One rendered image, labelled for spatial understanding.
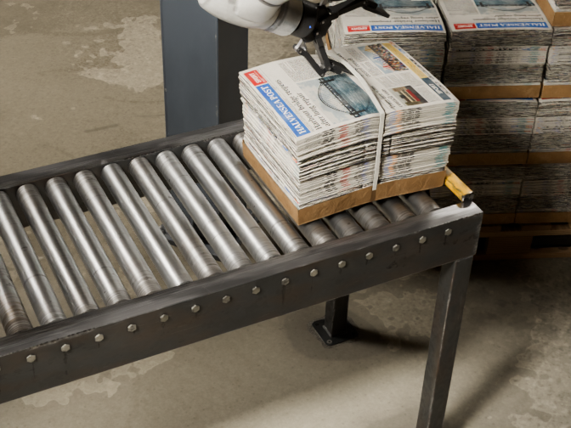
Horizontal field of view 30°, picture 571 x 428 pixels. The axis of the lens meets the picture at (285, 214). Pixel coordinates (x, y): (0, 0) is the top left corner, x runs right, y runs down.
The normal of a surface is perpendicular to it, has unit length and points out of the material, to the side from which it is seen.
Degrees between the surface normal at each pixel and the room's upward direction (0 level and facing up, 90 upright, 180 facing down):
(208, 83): 90
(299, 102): 5
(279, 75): 3
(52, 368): 90
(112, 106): 0
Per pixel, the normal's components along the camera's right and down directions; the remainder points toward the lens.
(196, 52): -0.44, 0.54
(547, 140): 0.07, 0.61
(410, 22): 0.04, -0.79
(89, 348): 0.44, 0.56
